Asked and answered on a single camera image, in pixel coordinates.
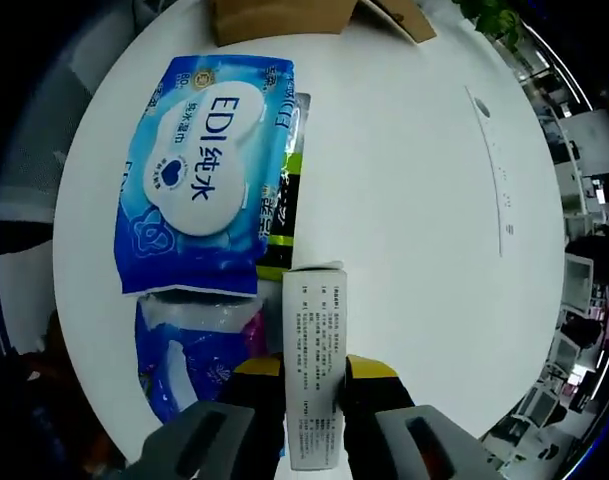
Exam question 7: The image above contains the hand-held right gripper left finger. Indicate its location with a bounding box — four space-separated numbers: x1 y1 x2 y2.
126 354 285 480

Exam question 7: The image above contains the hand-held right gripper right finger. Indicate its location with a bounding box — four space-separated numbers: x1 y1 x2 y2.
344 353 501 480

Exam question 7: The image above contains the blue flowered soft pack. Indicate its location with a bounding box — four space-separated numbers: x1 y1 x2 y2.
135 292 288 459

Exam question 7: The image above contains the white paper carton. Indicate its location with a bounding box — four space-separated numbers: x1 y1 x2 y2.
282 259 349 472

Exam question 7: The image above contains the silver green soft pouch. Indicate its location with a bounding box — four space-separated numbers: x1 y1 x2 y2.
256 91 315 282

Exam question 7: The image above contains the blue wet wipes pack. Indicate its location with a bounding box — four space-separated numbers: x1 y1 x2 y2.
115 54 299 300

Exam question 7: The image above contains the brown cardboard shoe box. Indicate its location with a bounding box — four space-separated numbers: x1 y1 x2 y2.
207 0 438 45

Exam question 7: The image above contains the grey mesh office chair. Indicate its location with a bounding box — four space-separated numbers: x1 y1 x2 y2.
0 64 95 226

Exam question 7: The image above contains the green potted plant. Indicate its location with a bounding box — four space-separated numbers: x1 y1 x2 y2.
453 0 524 50

